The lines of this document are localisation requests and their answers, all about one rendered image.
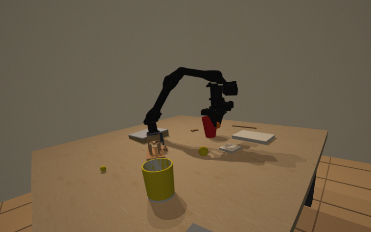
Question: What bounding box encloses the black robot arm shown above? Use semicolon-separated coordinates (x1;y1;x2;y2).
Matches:
143;67;238;133

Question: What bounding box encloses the dark red cup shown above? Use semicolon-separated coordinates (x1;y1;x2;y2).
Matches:
202;116;217;138

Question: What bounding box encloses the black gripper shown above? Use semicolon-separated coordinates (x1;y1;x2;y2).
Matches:
201;96;227;127

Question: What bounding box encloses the yellow cylindrical cup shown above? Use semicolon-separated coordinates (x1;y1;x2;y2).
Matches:
141;158;175;203

